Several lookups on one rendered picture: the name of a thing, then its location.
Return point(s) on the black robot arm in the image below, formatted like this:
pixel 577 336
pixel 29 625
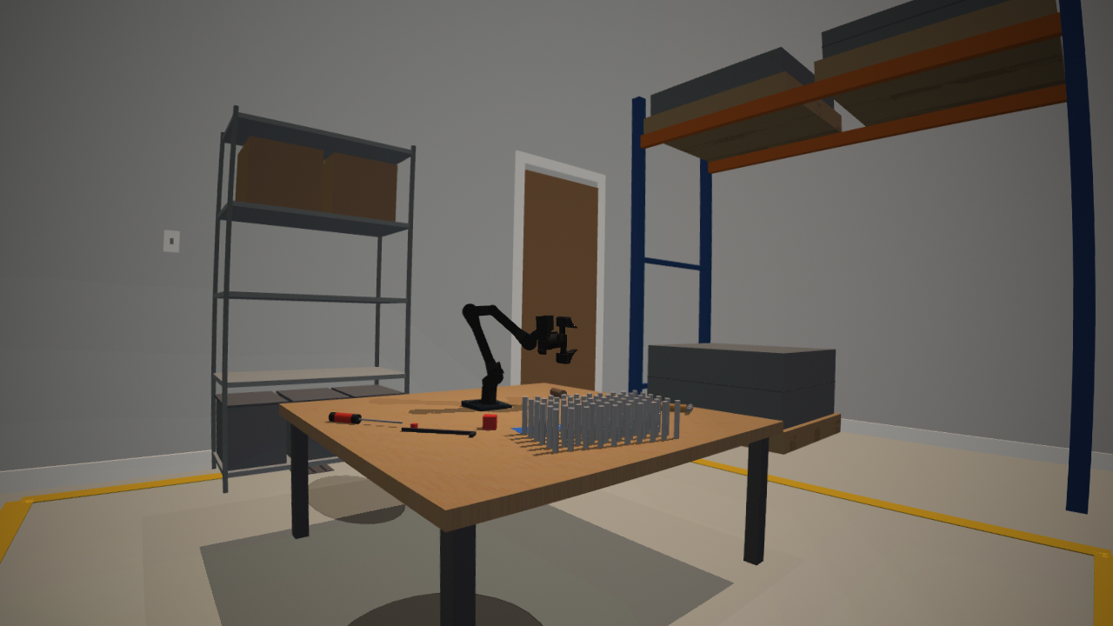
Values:
pixel 546 341

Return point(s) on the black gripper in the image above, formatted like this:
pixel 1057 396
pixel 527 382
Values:
pixel 561 342

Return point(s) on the blue flat strip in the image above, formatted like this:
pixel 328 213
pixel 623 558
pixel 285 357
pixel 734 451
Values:
pixel 519 430

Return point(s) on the red-handled screwdriver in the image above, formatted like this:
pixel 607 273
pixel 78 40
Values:
pixel 338 417

